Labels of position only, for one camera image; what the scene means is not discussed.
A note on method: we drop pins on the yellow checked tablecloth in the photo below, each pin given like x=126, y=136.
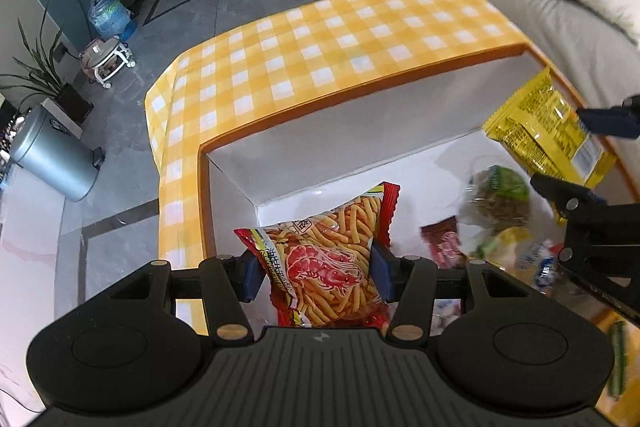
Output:
x=300, y=57

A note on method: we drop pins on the white cardboard box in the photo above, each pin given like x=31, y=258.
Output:
x=350, y=142

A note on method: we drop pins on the green striped packet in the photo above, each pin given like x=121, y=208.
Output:
x=617, y=367

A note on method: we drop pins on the dark red snack packet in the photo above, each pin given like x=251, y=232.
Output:
x=442, y=244

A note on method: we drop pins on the white wheeled stool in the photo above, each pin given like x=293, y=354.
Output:
x=107, y=59

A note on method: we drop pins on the shrimp stick snack packet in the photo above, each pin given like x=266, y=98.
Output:
x=320, y=252

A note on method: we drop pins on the blue water bottle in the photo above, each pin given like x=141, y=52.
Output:
x=110, y=14

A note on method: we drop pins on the grey pedal trash can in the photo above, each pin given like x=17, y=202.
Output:
x=50, y=157

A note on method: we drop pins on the clear green-label snack packet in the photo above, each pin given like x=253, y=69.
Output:
x=500, y=197

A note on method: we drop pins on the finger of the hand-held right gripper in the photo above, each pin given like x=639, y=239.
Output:
x=595, y=237
x=607, y=121

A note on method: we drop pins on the beige sofa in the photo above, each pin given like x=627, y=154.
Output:
x=575, y=62

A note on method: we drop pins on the yellow snack packet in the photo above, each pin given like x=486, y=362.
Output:
x=540, y=127

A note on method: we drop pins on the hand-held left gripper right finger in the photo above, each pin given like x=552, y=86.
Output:
x=381, y=272

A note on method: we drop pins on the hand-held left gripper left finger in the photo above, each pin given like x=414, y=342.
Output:
x=252, y=277

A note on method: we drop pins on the blue and white snack packet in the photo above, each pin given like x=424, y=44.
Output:
x=540, y=264

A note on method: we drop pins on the potted long-leaf plant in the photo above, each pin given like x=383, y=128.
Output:
x=47, y=72

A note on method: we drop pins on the white low cabinet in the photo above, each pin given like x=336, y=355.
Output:
x=25, y=282

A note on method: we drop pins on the clear yellow-green snack packet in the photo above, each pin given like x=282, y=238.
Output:
x=502, y=242

